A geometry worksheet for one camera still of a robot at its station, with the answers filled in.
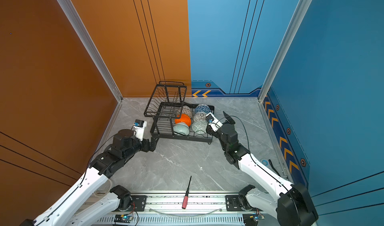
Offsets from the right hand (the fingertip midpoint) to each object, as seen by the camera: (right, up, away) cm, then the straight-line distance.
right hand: (216, 116), depth 79 cm
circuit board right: (+17, -47, -9) cm, 51 cm away
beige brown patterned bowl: (-19, +4, +27) cm, 33 cm away
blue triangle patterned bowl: (-7, +5, +28) cm, 29 cm away
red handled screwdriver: (-16, -42, -5) cm, 45 cm away
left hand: (-34, -9, -4) cm, 35 cm away
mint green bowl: (-21, -9, +19) cm, 30 cm away
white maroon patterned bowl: (-9, -1, +23) cm, 25 cm away
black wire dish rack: (-23, -1, 0) cm, 23 cm away
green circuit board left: (-46, -49, -8) cm, 67 cm away
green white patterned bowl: (-8, -8, +20) cm, 23 cm away
